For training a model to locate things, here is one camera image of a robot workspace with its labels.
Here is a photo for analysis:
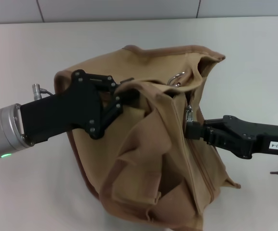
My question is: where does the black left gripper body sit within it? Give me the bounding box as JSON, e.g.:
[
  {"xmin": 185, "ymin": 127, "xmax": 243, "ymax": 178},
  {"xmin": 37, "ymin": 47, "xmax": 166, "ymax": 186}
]
[{"xmin": 20, "ymin": 69, "xmax": 107, "ymax": 145}]

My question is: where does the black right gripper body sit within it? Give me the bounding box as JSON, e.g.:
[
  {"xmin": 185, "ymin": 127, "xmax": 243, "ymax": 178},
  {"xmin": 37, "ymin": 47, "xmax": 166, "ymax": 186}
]
[{"xmin": 223, "ymin": 115, "xmax": 278, "ymax": 159}]

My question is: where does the khaki canvas food bag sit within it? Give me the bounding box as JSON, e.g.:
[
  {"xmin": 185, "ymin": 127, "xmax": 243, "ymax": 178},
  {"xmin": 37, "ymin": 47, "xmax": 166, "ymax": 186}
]
[{"xmin": 53, "ymin": 44, "xmax": 242, "ymax": 231}]

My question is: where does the left gripper cable with connector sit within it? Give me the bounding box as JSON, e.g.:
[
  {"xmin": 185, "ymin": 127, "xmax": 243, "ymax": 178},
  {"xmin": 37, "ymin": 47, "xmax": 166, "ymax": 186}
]
[{"xmin": 31, "ymin": 83, "xmax": 55, "ymax": 100}]

